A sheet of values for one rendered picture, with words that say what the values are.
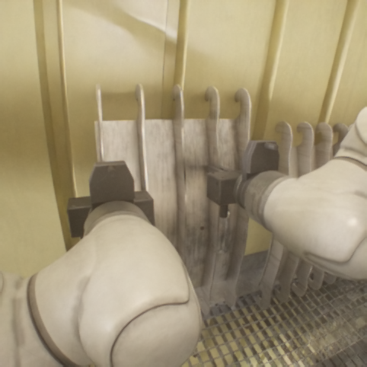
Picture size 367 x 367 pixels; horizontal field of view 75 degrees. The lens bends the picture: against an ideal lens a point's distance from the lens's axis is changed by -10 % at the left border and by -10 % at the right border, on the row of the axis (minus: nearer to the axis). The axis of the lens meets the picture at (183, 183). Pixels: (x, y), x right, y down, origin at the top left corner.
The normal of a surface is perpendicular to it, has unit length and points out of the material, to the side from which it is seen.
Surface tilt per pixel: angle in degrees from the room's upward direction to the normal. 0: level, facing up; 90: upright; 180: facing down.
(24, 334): 41
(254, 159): 77
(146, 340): 64
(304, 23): 90
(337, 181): 21
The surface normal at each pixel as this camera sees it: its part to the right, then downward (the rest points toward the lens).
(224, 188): 0.35, 0.26
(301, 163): -0.94, 0.09
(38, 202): 0.34, 0.47
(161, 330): 0.36, -0.05
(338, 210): -0.52, -0.59
